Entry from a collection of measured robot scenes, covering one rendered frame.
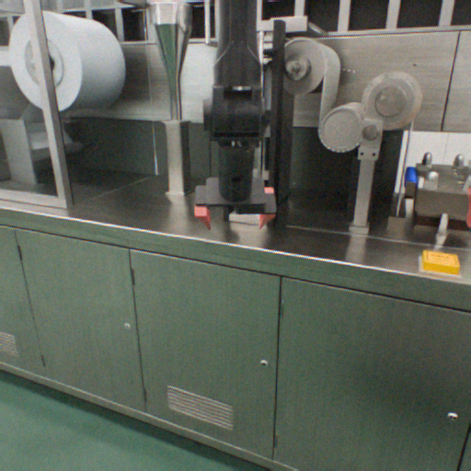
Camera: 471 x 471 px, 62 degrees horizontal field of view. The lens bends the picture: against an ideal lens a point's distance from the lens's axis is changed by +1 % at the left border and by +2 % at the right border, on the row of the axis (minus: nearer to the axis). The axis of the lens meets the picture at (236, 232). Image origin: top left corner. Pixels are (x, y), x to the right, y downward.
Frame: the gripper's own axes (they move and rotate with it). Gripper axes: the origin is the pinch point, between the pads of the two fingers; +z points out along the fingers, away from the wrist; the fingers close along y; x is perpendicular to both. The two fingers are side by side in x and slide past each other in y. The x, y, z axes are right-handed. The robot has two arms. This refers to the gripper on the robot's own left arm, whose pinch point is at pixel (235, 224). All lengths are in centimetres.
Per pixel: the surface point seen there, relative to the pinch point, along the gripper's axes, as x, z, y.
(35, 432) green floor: 9, 115, 78
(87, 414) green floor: 2, 119, 60
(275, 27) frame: -51, -14, -11
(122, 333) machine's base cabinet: -11, 71, 38
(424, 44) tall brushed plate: -74, 1, -61
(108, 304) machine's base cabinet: -18, 63, 42
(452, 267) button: 0.9, 14.0, -47.5
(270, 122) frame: -40.0, 5.3, -10.5
